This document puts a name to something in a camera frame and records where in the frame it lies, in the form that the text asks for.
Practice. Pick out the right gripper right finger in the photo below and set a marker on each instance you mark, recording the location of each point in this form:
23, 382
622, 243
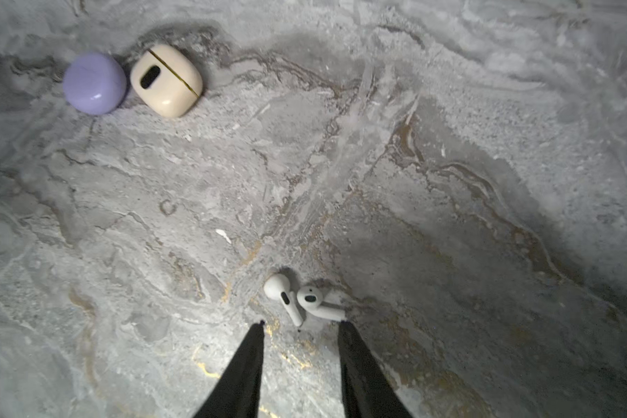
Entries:
365, 391

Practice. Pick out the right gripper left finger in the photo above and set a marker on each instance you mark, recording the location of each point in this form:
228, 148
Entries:
238, 391

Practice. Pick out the beige earbud charging case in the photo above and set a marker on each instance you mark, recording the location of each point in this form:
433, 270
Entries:
167, 81

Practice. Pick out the purple earbud case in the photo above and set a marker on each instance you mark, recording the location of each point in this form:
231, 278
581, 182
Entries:
95, 83

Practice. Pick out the white earbud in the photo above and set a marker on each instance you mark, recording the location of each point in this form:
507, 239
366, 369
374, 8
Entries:
277, 288
311, 300

